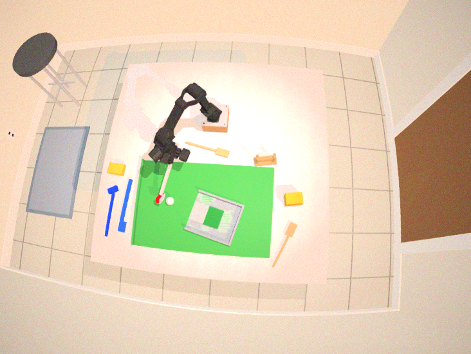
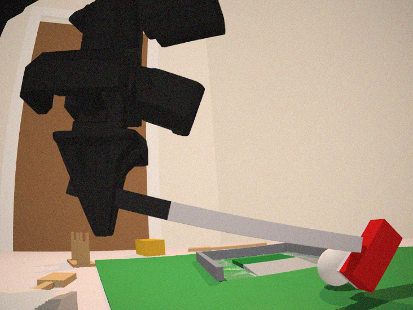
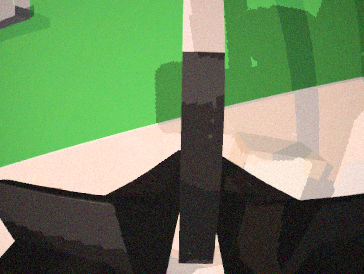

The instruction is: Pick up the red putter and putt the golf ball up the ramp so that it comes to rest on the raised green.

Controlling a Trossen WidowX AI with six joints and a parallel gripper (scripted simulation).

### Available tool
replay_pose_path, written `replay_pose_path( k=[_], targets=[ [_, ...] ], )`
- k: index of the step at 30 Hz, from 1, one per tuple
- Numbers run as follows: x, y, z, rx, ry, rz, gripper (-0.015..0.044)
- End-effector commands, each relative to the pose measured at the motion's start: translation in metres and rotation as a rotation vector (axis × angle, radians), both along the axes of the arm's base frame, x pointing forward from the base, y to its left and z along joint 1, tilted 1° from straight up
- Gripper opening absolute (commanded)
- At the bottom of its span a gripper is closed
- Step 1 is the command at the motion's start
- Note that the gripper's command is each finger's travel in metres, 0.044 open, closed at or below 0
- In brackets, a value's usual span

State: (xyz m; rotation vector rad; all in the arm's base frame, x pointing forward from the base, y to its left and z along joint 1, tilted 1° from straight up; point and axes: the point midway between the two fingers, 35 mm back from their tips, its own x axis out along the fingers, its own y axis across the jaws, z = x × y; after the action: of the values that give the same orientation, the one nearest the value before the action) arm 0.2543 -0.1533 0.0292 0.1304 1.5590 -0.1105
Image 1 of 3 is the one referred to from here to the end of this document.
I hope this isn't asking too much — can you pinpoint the green rectangular mat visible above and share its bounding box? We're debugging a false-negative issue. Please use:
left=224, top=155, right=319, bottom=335
left=134, top=160, right=274, bottom=258

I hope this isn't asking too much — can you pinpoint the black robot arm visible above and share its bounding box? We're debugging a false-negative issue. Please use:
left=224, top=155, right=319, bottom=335
left=148, top=82, right=223, bottom=165

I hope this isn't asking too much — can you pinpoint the red golf putter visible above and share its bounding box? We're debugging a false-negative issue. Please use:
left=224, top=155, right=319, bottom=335
left=156, top=164, right=172, bottom=204

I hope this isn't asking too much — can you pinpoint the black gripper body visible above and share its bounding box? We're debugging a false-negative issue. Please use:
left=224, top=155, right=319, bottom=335
left=166, top=142, right=190, bottom=162

